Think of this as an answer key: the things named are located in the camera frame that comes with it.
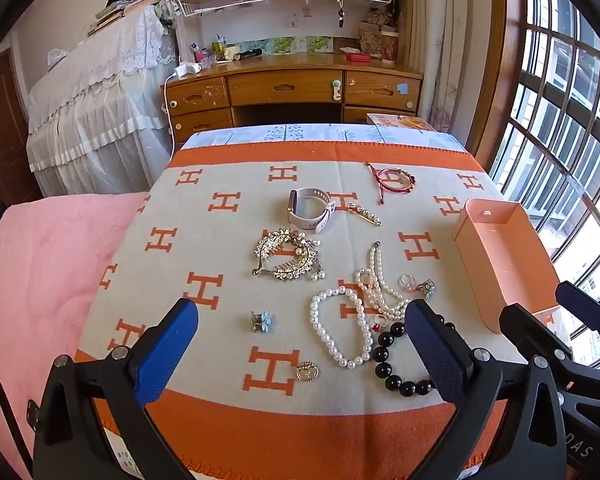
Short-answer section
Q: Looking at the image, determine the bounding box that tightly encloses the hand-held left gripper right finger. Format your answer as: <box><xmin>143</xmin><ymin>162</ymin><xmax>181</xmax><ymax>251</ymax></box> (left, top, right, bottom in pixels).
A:
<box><xmin>404</xmin><ymin>299</ymin><xmax>568</xmax><ymax>480</ymax></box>

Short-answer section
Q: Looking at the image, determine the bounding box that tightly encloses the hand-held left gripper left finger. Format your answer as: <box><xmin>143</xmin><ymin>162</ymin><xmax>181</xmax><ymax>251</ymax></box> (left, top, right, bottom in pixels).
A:
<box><xmin>32</xmin><ymin>297</ymin><xmax>201</xmax><ymax>480</ymax></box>

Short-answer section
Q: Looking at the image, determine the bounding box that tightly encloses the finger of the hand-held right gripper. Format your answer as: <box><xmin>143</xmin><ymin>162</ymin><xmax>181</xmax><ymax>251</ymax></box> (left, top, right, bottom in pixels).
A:
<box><xmin>554</xmin><ymin>281</ymin><xmax>600</xmax><ymax>375</ymax></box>
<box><xmin>499</xmin><ymin>304</ymin><xmax>575</xmax><ymax>376</ymax></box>

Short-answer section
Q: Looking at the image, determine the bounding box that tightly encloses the black bead bracelet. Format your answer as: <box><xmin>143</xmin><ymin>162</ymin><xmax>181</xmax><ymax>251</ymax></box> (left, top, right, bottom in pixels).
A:
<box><xmin>371</xmin><ymin>320</ymin><xmax>456</xmax><ymax>397</ymax></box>

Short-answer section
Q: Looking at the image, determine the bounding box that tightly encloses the white pearl necklace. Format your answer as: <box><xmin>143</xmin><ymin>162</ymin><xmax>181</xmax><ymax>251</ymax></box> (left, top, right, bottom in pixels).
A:
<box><xmin>354</xmin><ymin>241</ymin><xmax>411</xmax><ymax>321</ymax></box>

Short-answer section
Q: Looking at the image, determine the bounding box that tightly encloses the pink box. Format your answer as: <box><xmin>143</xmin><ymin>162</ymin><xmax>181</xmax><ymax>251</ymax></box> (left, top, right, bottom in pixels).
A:
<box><xmin>452</xmin><ymin>198</ymin><xmax>563</xmax><ymax>335</ymax></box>

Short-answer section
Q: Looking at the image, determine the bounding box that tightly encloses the white pearl bracelet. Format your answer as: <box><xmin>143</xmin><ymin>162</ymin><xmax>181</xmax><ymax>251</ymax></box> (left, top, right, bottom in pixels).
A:
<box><xmin>308</xmin><ymin>286</ymin><xmax>375</xmax><ymax>370</ymax></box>

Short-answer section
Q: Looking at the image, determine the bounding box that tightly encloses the rhinestone pearl hair comb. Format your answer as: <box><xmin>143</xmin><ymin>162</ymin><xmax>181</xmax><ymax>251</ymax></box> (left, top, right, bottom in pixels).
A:
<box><xmin>251</xmin><ymin>227</ymin><xmax>327</xmax><ymax>283</ymax></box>

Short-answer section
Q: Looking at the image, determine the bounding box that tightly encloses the red cord bracelet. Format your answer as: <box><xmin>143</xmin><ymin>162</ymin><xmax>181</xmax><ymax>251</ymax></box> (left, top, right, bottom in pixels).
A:
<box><xmin>365</xmin><ymin>161</ymin><xmax>417</xmax><ymax>206</ymax></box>

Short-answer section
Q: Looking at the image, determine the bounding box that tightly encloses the pink blanket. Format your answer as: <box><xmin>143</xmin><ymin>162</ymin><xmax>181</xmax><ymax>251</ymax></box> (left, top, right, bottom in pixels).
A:
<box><xmin>0</xmin><ymin>192</ymin><xmax>151</xmax><ymax>480</ymax></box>

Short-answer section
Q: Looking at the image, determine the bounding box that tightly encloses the gold pearl hair clip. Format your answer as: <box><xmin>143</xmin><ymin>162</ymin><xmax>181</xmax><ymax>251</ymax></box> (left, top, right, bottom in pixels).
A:
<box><xmin>346</xmin><ymin>203</ymin><xmax>382</xmax><ymax>227</ymax></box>

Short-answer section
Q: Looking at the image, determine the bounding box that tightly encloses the orange and beige patterned blanket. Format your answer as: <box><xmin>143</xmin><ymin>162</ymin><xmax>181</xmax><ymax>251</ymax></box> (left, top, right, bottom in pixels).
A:
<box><xmin>75</xmin><ymin>140</ymin><xmax>556</xmax><ymax>476</ymax></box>

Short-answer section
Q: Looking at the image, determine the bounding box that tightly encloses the window with metal grille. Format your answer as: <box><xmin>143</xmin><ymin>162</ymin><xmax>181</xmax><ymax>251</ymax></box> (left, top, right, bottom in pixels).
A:
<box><xmin>490</xmin><ymin>0</ymin><xmax>600</xmax><ymax>371</ymax></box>

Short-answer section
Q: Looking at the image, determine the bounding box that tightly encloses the orange magazine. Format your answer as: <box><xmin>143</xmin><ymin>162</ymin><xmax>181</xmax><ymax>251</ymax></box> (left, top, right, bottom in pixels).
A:
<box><xmin>366</xmin><ymin>113</ymin><xmax>436</xmax><ymax>132</ymax></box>

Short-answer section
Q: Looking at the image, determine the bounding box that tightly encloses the piano under white lace cover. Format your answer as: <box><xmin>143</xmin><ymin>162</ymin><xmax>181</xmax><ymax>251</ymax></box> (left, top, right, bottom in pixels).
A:
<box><xmin>27</xmin><ymin>7</ymin><xmax>181</xmax><ymax>196</ymax></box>

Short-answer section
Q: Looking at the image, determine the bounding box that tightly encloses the light blue printed sheet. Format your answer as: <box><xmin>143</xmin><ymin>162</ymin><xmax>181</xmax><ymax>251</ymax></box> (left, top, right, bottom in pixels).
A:
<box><xmin>180</xmin><ymin>124</ymin><xmax>466</xmax><ymax>153</ymax></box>

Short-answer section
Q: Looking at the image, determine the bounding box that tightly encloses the brown wooden door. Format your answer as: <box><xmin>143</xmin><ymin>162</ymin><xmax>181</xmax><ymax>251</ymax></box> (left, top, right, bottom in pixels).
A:
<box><xmin>0</xmin><ymin>55</ymin><xmax>43</xmax><ymax>211</ymax></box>

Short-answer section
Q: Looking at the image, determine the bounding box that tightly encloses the wooden desk with drawers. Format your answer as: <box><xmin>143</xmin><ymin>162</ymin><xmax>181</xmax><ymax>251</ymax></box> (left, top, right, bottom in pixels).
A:
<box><xmin>162</xmin><ymin>52</ymin><xmax>423</xmax><ymax>146</ymax></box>

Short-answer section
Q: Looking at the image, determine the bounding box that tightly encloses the cluster of small bottles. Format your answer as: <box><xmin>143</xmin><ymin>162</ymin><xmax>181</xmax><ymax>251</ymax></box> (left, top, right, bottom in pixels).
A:
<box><xmin>190</xmin><ymin>34</ymin><xmax>241</xmax><ymax>64</ymax></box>

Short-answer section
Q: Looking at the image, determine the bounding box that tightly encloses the floral curtain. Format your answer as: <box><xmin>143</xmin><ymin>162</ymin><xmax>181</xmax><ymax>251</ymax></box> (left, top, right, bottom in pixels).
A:
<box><xmin>410</xmin><ymin>0</ymin><xmax>481</xmax><ymax>136</ymax></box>

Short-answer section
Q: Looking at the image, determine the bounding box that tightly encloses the patterned paper cup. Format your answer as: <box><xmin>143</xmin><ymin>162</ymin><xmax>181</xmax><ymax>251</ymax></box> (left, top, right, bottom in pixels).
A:
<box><xmin>380</xmin><ymin>31</ymin><xmax>400</xmax><ymax>64</ymax></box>

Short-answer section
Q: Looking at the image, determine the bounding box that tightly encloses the strip of green leaf pictures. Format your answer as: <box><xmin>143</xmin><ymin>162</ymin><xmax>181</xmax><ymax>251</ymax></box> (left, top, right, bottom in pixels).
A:
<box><xmin>240</xmin><ymin>36</ymin><xmax>333</xmax><ymax>56</ymax></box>

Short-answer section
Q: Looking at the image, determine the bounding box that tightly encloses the brown patterned paper bag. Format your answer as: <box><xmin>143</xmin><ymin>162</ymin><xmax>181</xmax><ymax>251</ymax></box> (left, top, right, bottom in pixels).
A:
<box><xmin>358</xmin><ymin>20</ymin><xmax>398</xmax><ymax>56</ymax></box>

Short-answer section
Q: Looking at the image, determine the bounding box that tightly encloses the stack of books on piano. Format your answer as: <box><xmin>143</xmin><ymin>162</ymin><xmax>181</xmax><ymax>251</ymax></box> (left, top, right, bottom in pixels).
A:
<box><xmin>87</xmin><ymin>0</ymin><xmax>168</xmax><ymax>36</ymax></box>

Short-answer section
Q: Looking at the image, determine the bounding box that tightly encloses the white charger cable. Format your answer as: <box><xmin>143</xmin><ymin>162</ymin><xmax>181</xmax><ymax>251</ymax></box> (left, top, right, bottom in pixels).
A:
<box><xmin>161</xmin><ymin>72</ymin><xmax>179</xmax><ymax>153</ymax></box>

